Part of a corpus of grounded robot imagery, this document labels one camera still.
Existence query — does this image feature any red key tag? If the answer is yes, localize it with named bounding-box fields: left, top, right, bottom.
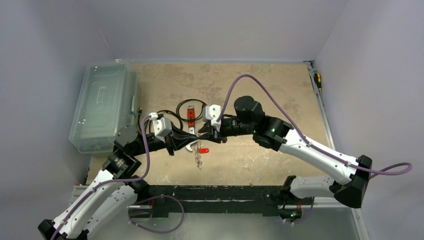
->
left=197, top=147, right=210, bottom=154

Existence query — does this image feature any black coiled cable right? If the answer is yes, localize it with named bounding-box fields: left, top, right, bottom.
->
left=175, top=98, right=212, bottom=123

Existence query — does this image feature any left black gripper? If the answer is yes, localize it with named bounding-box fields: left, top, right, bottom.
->
left=131, top=121, right=198, bottom=156

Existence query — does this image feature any red handled adjustable wrench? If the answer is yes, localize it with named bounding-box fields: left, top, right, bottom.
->
left=187, top=104, right=196, bottom=134

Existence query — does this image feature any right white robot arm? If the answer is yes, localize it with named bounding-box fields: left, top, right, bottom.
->
left=199, top=96, right=372, bottom=209

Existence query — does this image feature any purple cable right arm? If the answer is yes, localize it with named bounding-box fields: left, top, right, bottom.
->
left=216, top=74, right=413, bottom=176

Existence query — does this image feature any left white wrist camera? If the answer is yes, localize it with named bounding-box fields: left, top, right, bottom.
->
left=148, top=112, right=172, bottom=143

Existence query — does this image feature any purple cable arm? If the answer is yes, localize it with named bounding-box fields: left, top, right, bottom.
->
left=49, top=114, right=158, bottom=240
left=216, top=74, right=413, bottom=176

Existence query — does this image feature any black coiled cable left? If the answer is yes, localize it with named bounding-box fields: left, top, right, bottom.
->
left=142, top=110, right=184, bottom=132

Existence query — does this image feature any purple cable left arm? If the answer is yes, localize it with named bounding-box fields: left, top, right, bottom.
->
left=49, top=114, right=158, bottom=240

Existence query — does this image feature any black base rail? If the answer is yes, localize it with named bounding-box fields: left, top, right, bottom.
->
left=136, top=185, right=312, bottom=218

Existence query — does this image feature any yellow black screwdriver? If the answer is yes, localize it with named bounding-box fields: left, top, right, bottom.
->
left=313, top=72, right=322, bottom=91

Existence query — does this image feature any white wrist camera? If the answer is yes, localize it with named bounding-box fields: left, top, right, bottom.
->
left=148, top=112, right=172, bottom=143
left=202, top=104, right=222, bottom=131

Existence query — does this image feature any clear plastic storage box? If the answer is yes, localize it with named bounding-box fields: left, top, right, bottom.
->
left=69, top=62, right=140, bottom=155

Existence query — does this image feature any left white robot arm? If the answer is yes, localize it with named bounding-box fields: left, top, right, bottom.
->
left=38, top=124, right=198, bottom=240

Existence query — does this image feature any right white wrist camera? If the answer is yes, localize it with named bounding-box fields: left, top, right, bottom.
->
left=202, top=104, right=222, bottom=131

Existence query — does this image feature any black coiled cable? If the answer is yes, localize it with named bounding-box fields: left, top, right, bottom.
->
left=175, top=98, right=212, bottom=123
left=142, top=110, right=184, bottom=132

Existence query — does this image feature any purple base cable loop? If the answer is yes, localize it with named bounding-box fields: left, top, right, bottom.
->
left=127, top=194, right=185, bottom=235

